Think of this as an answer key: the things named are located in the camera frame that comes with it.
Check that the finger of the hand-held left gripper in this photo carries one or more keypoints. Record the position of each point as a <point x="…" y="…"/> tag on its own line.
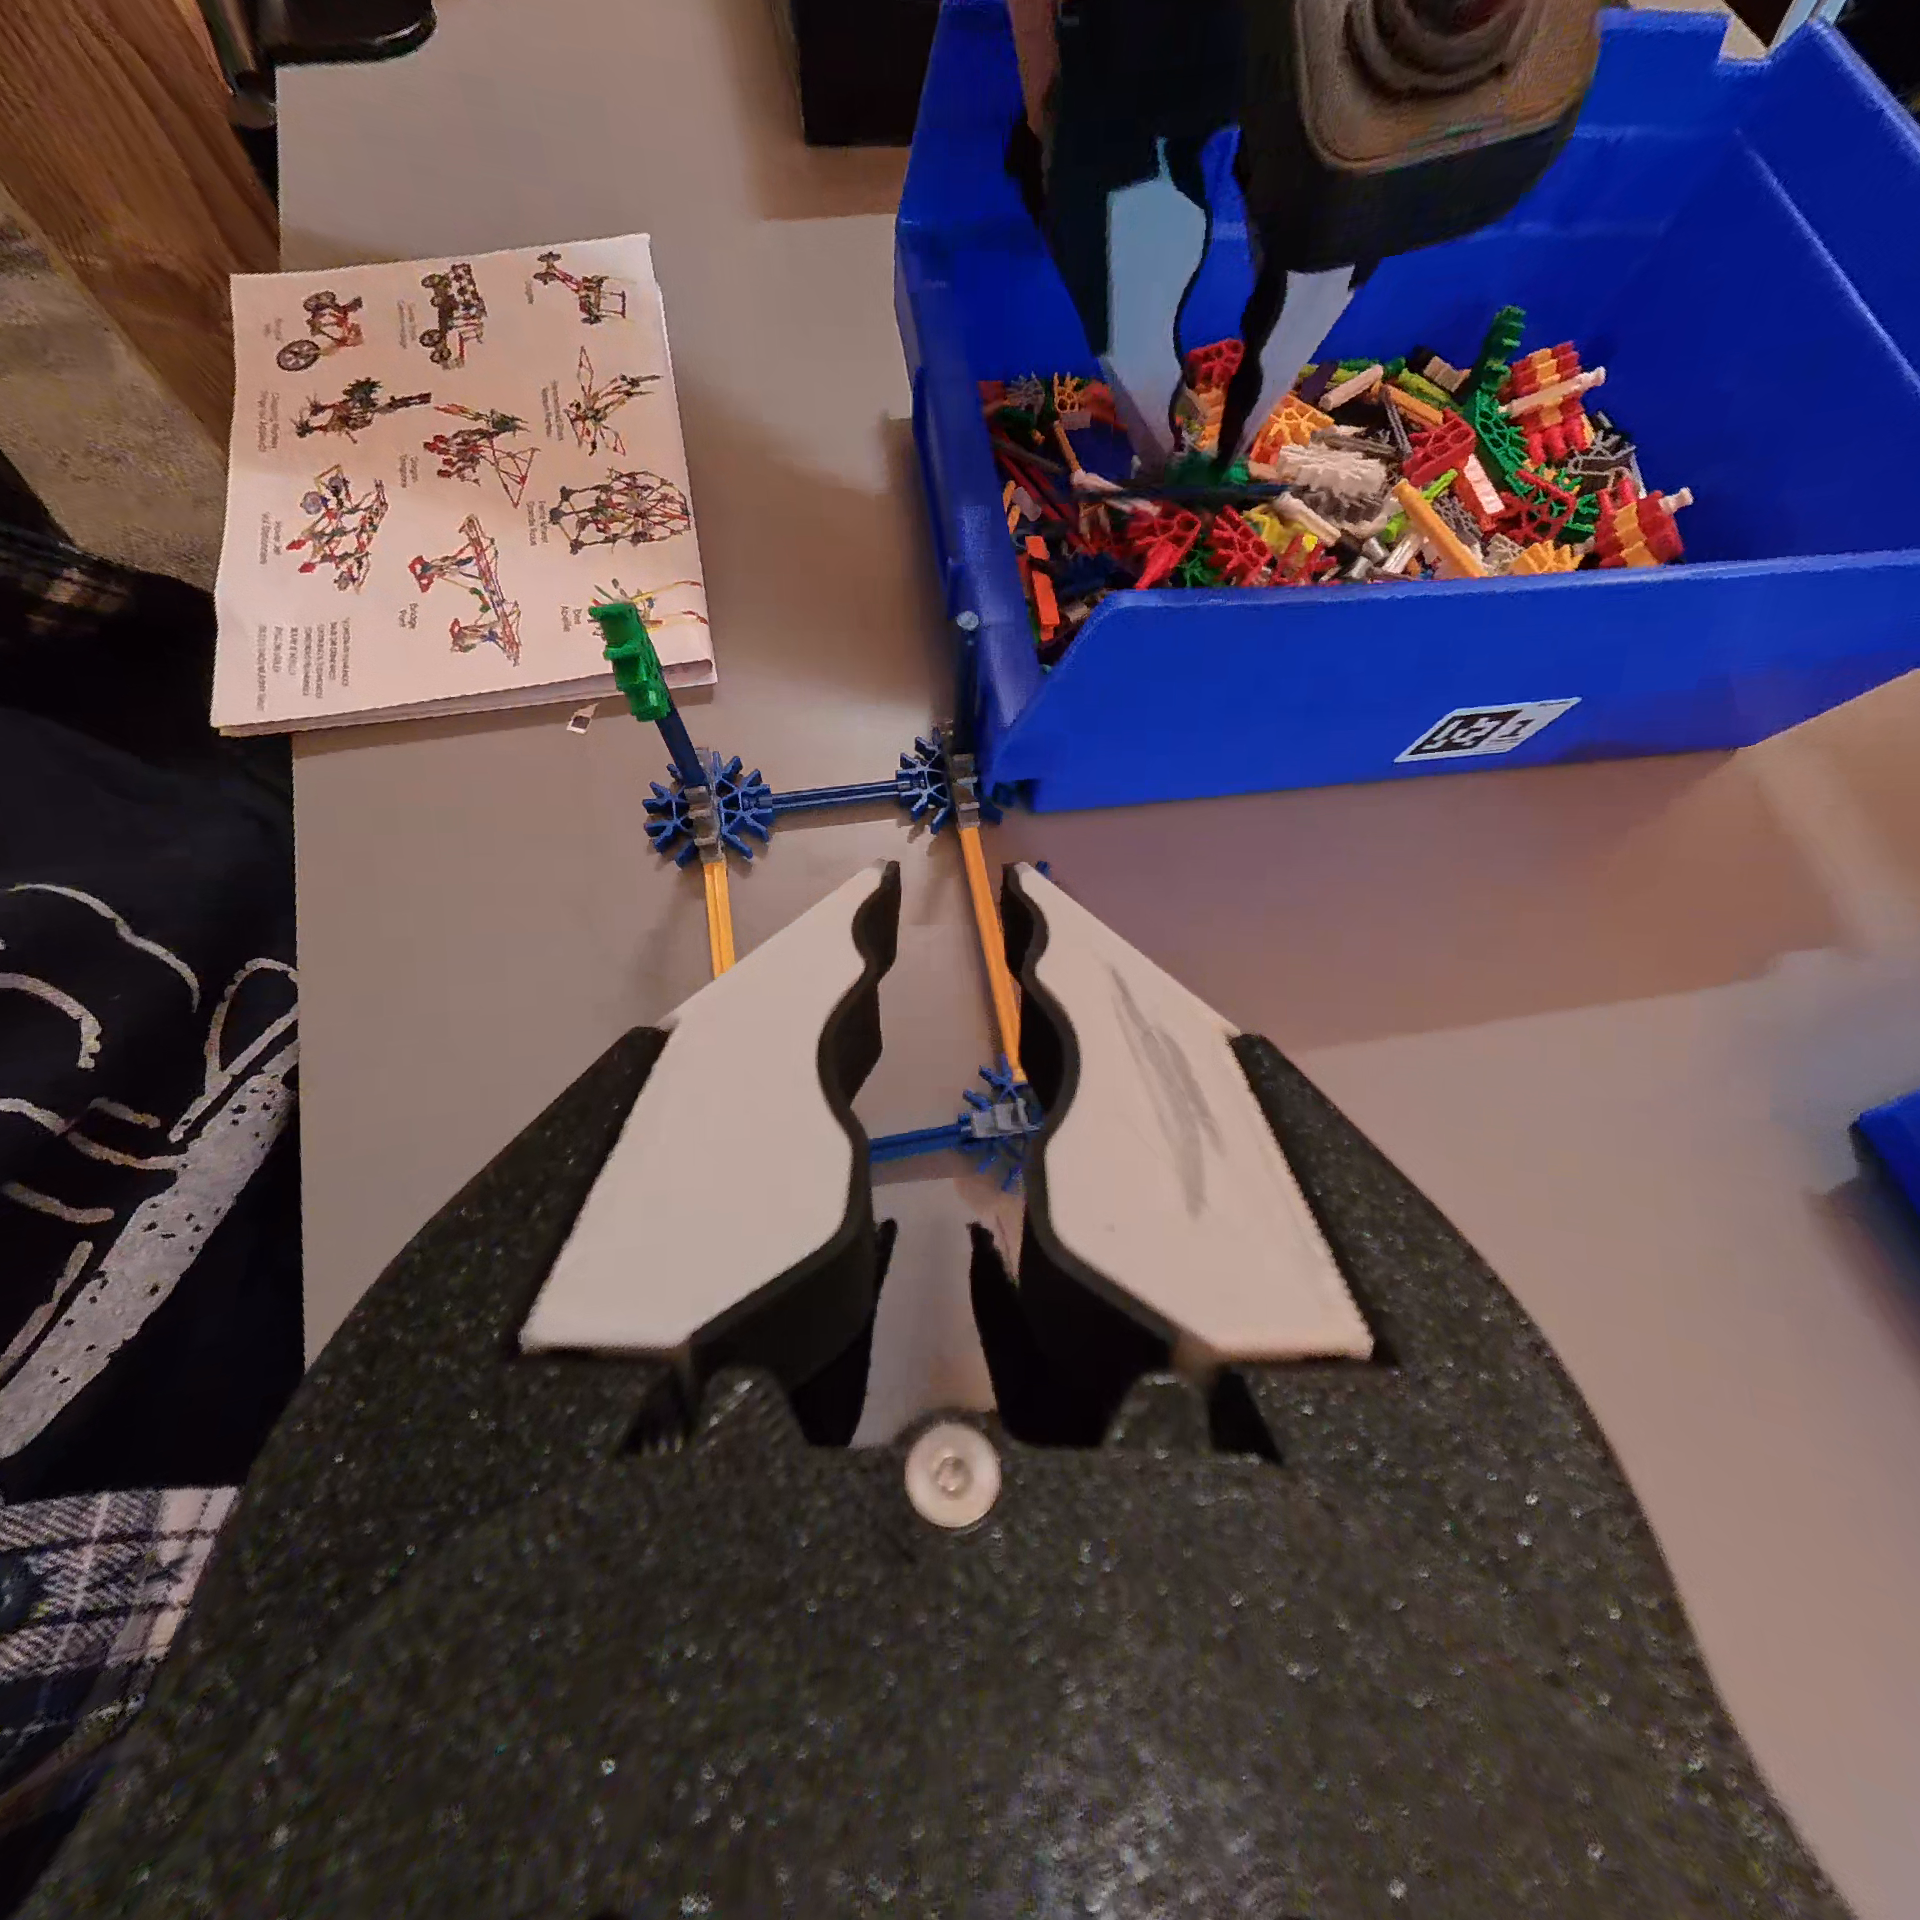
<point x="1156" y="331"/>
<point x="1275" y="360"/>

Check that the person's dark printed shirt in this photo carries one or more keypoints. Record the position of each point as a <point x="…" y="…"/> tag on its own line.
<point x="136" y="1050"/>

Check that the black monitor stand base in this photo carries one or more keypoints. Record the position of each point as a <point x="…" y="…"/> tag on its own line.
<point x="330" y="23"/>

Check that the blue plastic bin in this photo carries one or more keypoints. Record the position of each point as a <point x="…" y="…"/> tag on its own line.
<point x="1890" y="1155"/>

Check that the toy instruction sheet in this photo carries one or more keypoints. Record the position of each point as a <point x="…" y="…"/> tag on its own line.
<point x="466" y="480"/>

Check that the blue yellow toy rod frame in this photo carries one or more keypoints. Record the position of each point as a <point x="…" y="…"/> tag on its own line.
<point x="900" y="870"/>

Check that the green toy connector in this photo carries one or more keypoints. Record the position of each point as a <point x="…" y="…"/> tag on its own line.
<point x="1216" y="474"/>
<point x="630" y="653"/>

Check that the pile of colourful toy pieces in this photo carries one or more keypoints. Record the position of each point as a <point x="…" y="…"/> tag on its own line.
<point x="1411" y="496"/>

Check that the blue bin with white label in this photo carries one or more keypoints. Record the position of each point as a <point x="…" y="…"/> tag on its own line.
<point x="1740" y="601"/>

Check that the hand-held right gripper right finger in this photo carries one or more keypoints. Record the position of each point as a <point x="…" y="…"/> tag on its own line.
<point x="1201" y="1170"/>

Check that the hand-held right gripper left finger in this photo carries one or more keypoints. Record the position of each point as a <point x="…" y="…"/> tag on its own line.
<point x="721" y="1170"/>

